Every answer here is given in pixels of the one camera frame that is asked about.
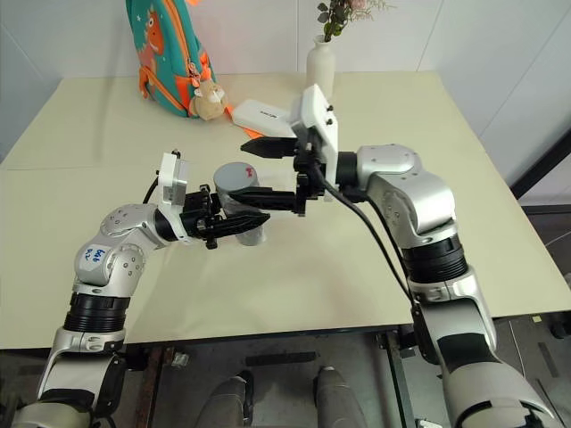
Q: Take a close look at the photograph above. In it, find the white flat box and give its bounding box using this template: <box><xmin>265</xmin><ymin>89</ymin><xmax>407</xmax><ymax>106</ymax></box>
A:
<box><xmin>231</xmin><ymin>98</ymin><xmax>299</xmax><ymax>140</ymax></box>

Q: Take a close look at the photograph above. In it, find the white ceramic vase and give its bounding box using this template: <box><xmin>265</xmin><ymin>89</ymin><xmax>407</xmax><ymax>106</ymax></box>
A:
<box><xmin>305</xmin><ymin>34</ymin><xmax>337</xmax><ymax>98</ymax></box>

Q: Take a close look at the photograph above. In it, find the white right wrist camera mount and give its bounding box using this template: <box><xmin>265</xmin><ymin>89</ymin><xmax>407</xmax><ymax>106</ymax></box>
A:
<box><xmin>287</xmin><ymin>83</ymin><xmax>341</xmax><ymax>204</ymax></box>

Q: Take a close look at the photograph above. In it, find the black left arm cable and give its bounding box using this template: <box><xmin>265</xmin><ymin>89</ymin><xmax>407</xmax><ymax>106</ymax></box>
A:
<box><xmin>143</xmin><ymin>170</ymin><xmax>162</xmax><ymax>207</ymax></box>

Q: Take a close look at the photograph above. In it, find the beige plush toy keychain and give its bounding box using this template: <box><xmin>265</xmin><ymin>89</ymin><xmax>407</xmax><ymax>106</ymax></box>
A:
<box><xmin>188</xmin><ymin>78</ymin><xmax>230</xmax><ymax>122</ymax></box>

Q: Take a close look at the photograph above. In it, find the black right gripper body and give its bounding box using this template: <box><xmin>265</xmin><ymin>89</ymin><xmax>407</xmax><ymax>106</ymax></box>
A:
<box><xmin>292</xmin><ymin>137</ymin><xmax>327</xmax><ymax>218</ymax></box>

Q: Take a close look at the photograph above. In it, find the grey jar lid red mark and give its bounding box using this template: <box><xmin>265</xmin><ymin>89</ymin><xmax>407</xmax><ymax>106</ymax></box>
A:
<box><xmin>212</xmin><ymin>161</ymin><xmax>261</xmax><ymax>198</ymax></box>

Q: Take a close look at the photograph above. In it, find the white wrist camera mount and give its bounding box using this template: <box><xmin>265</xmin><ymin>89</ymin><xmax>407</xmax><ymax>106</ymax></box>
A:
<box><xmin>158</xmin><ymin>150</ymin><xmax>198</xmax><ymax>247</ymax></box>
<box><xmin>287</xmin><ymin>83</ymin><xmax>341</xmax><ymax>204</ymax></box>

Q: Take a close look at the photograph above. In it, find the rusty metal table bar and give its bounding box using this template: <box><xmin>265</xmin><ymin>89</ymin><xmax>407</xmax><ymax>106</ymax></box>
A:
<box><xmin>132</xmin><ymin>346</ymin><xmax>176</xmax><ymax>428</ymax></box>

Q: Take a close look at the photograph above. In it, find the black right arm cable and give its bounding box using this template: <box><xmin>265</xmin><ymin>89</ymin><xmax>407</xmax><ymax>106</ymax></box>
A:
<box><xmin>307</xmin><ymin>159</ymin><xmax>426</xmax><ymax>323</ymax></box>

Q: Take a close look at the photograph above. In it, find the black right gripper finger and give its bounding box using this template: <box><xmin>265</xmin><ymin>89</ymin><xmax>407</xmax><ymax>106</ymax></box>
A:
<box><xmin>240</xmin><ymin>136</ymin><xmax>298</xmax><ymax>161</ymax></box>
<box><xmin>228</xmin><ymin>186</ymin><xmax>298</xmax><ymax>213</ymax></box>

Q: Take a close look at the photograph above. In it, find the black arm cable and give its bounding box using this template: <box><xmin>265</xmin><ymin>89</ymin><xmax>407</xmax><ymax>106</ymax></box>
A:
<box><xmin>307</xmin><ymin>159</ymin><xmax>426</xmax><ymax>323</ymax></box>
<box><xmin>143</xmin><ymin>170</ymin><xmax>162</xmax><ymax>207</ymax></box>

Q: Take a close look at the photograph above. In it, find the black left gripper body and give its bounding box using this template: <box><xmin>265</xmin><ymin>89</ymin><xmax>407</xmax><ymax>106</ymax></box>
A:
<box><xmin>179</xmin><ymin>189</ymin><xmax>224</xmax><ymax>250</ymax></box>

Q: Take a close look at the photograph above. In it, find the dark metal table rail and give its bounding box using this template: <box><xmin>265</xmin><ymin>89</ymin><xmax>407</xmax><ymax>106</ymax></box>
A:
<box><xmin>382</xmin><ymin>330</ymin><xmax>418</xmax><ymax>428</ymax></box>

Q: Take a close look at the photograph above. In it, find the grey cup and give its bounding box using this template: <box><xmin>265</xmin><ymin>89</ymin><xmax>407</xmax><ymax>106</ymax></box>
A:
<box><xmin>217</xmin><ymin>186</ymin><xmax>269</xmax><ymax>248</ymax></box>

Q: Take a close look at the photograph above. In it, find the dried flower bouquet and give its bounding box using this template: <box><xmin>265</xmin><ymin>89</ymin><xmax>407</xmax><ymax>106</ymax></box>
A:
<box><xmin>316</xmin><ymin>0</ymin><xmax>399</xmax><ymax>45</ymax></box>

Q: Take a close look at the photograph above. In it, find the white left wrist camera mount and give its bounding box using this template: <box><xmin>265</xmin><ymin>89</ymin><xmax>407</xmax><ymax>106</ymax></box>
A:
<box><xmin>158</xmin><ymin>150</ymin><xmax>198</xmax><ymax>247</ymax></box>

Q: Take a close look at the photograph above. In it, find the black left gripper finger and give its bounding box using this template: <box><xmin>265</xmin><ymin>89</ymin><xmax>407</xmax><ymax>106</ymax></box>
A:
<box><xmin>204</xmin><ymin>212</ymin><xmax>272</xmax><ymax>238</ymax></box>
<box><xmin>198</xmin><ymin>183</ymin><xmax>220</xmax><ymax>213</ymax></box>

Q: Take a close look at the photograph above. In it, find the teal dinosaur backpack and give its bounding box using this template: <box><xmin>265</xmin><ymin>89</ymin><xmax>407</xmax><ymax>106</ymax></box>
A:
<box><xmin>124</xmin><ymin>0</ymin><xmax>220</xmax><ymax>119</ymax></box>

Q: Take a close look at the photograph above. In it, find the black flat plate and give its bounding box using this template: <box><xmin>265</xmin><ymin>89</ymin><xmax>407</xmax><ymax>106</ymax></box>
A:
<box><xmin>244</xmin><ymin>351</ymin><xmax>319</xmax><ymax>368</ymax></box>

